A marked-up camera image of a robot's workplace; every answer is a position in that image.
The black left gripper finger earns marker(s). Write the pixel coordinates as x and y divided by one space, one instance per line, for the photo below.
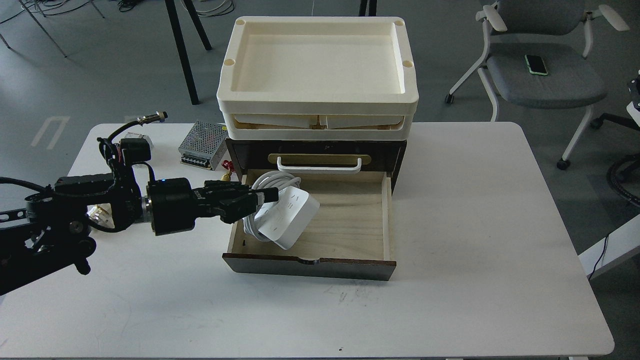
225 186
239 203

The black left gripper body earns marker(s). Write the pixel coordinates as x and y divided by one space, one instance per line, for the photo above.
175 205

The white power strip with cable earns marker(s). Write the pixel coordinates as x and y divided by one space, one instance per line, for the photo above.
284 220

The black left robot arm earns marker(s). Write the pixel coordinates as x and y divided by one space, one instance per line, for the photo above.
54 226

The metal mesh power supply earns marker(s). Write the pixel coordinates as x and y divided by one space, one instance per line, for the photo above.
204 145

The cream plastic tray lower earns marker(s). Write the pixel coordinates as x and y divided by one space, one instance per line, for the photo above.
298 127

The cream plastic tray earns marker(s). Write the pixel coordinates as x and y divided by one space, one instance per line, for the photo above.
323 65
298 127

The white metal pipe fitting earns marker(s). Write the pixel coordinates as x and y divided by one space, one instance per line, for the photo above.
100 215

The white red circuit breaker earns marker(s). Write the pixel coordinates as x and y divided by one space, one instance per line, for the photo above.
135 135

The open wooden drawer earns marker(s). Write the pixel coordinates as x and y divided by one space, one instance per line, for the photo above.
351 236

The cream plastic tray top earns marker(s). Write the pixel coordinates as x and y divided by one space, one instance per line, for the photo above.
323 65

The black table leg stand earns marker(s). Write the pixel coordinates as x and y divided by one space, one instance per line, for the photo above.
179 41

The green smartphone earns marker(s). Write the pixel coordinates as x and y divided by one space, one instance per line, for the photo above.
535 65

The grey office chair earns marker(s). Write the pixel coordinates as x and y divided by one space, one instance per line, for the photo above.
571 83

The brass valve red handle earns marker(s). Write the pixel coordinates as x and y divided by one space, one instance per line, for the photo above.
229 170

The white drawer handle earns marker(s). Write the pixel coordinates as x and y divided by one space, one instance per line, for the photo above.
319 169

